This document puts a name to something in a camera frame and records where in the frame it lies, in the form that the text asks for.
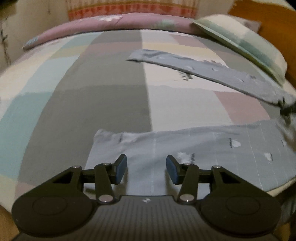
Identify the wooden headboard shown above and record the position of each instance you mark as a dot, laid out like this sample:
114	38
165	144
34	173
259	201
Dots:
277	26

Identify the beige and red curtain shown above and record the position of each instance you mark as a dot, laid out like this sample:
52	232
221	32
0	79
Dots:
85	9

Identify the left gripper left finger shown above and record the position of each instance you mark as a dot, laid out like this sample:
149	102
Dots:
106	175

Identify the checked pastel pillow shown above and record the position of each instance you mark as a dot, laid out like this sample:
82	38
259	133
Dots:
246	42

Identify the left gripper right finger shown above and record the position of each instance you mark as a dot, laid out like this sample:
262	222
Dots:
186	175

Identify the purple floral rolled quilt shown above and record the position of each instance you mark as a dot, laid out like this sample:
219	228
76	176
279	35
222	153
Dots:
131	21

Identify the small floral back pillow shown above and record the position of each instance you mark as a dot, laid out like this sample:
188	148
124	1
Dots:
252	25

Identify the checked patchwork bed sheet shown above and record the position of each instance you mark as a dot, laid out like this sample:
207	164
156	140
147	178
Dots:
59	94

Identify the grey patterned pyjama trousers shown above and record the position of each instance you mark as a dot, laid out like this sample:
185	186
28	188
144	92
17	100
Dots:
206	114

